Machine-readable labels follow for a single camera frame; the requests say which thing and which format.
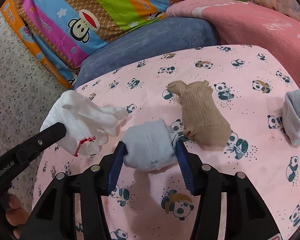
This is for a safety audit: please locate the white red-trimmed sock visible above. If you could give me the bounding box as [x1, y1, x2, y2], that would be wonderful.
[40, 90, 128, 156]

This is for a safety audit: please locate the light blue sock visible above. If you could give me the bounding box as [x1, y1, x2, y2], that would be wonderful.
[122, 119, 177, 171]

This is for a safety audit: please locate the person's left hand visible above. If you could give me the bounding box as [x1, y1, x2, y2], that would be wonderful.
[6, 193, 29, 239]

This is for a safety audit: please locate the tan ribbed sock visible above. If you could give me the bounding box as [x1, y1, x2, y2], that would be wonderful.
[167, 80, 232, 148]

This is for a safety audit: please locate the pink panda print cloth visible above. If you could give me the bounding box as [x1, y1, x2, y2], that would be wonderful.
[33, 45, 300, 239]

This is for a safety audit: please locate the grey rolled sock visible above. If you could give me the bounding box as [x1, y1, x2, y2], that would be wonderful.
[282, 89, 300, 147]

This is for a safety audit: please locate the blue velvet stool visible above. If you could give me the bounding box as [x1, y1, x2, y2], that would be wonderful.
[75, 17, 221, 89]

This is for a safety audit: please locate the colourful monkey print quilt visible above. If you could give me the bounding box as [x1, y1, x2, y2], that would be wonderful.
[1, 0, 183, 88]

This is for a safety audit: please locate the pink blanket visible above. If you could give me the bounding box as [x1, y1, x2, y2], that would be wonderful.
[166, 0, 300, 88]

